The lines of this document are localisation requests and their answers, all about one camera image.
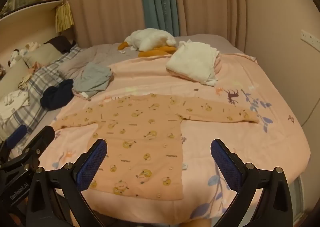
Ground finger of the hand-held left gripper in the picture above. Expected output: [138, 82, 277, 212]
[0, 124, 27, 160]
[21, 125, 55, 166]

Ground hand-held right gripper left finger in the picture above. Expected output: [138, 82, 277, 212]
[26, 138, 108, 227]

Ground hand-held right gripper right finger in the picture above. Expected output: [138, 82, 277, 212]
[210, 138, 293, 227]

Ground pink printed baby shirt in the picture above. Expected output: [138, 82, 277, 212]
[53, 93, 260, 201]

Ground white crumpled clothes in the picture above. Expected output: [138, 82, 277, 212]
[0, 90, 30, 118]

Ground grey folded clothes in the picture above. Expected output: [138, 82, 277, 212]
[72, 62, 113, 93]

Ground white folded clothes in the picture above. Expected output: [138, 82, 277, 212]
[166, 40, 220, 86]

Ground pink printed blanket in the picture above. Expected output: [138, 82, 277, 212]
[37, 52, 312, 225]

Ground dark navy cloth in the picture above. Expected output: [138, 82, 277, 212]
[40, 79, 75, 111]

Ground tan crumpled cloth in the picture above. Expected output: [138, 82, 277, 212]
[18, 73, 33, 91]

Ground beige headboard cushion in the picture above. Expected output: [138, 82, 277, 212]
[23, 43, 63, 68]
[0, 60, 31, 98]

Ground pale pink garment white cuff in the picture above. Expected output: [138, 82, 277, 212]
[72, 89, 92, 99]

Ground plaid pillow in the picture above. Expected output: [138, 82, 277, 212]
[0, 44, 82, 140]

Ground pink crumpled cloth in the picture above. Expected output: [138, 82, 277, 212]
[28, 62, 43, 72]

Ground white and brown plush toy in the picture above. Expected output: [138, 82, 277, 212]
[8, 49, 22, 67]

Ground mauve pillow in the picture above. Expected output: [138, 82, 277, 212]
[57, 51, 102, 79]

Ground beige plush toy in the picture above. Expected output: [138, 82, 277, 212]
[20, 42, 42, 57]

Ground dark brown cloth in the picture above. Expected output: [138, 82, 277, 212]
[44, 36, 77, 54]

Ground yellow pleated fringe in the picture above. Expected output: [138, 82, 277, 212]
[55, 0, 75, 33]

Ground white goose plush toy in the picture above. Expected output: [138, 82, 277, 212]
[117, 28, 178, 58]

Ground pink curtain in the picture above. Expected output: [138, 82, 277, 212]
[172, 0, 253, 55]
[65, 0, 147, 48]

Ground teal curtain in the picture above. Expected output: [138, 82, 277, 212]
[139, 0, 180, 38]

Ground white wall socket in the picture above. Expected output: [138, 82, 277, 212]
[301, 29, 320, 51]

